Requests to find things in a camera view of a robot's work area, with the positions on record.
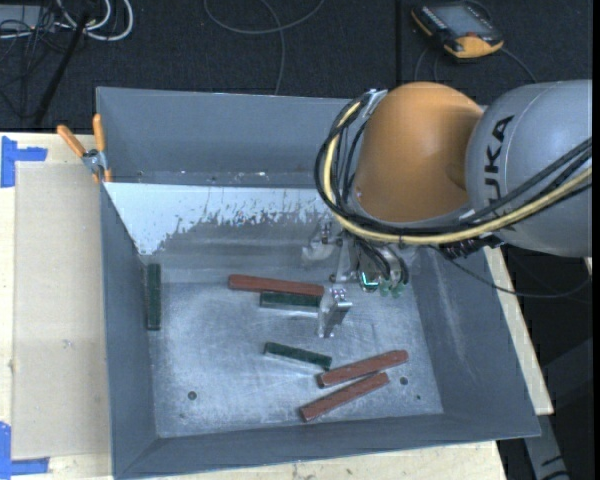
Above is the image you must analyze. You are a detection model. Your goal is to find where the grey metal bin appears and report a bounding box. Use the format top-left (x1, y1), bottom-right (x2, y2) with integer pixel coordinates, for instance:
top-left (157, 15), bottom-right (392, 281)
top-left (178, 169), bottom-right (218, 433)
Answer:
top-left (95, 86), bottom-right (543, 480)

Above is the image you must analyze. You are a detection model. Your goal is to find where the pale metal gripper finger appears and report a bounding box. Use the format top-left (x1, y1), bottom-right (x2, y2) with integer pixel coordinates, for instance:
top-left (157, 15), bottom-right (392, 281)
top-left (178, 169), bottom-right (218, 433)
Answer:
top-left (329, 289), bottom-right (354, 337)
top-left (318, 295), bottom-right (338, 340)

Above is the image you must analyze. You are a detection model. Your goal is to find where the red-brown flat block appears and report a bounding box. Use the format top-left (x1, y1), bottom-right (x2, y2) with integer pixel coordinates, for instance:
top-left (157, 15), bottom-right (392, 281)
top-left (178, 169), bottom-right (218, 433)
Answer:
top-left (298, 371), bottom-right (392, 424)
top-left (227, 273), bottom-right (327, 298)
top-left (315, 349), bottom-right (411, 390)

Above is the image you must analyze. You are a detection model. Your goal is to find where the pale wood flat board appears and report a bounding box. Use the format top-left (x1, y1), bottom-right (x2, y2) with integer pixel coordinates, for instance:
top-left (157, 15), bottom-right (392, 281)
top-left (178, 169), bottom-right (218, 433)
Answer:
top-left (10, 161), bottom-right (113, 462)

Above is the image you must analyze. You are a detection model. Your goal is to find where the black cylinder on white bracket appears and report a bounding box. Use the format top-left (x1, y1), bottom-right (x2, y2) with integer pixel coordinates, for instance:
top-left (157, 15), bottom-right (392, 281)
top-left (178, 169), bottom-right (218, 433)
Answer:
top-left (301, 221), bottom-right (345, 268)

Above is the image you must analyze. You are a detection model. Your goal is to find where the dark green flat block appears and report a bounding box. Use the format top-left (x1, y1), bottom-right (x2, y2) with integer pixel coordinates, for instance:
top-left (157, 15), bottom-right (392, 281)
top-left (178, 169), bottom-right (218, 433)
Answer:
top-left (263, 341), bottom-right (334, 372)
top-left (144, 262), bottom-right (163, 332)
top-left (259, 291), bottom-right (323, 311)

